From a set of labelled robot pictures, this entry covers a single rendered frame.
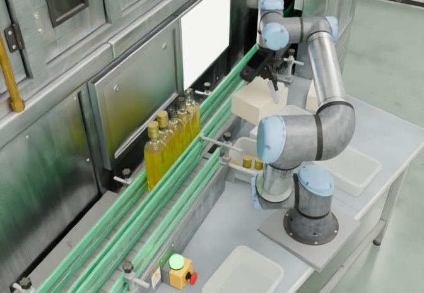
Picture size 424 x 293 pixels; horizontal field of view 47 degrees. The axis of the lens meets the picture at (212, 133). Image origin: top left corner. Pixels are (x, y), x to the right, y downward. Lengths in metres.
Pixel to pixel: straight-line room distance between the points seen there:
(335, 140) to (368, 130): 1.03
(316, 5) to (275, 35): 0.88
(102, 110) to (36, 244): 0.43
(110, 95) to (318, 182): 0.70
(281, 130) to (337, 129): 0.13
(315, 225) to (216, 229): 0.34
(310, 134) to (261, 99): 0.51
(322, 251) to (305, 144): 0.59
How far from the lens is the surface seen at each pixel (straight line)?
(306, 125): 1.19
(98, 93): 1.45
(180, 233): 1.59
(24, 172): 1.38
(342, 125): 1.22
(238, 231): 1.74
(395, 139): 2.21
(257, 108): 1.63
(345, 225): 1.78
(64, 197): 1.56
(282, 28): 1.44
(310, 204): 1.61
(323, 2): 2.28
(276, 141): 1.17
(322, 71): 1.35
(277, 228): 1.74
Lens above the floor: 2.10
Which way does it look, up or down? 40 degrees down
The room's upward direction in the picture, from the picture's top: straight up
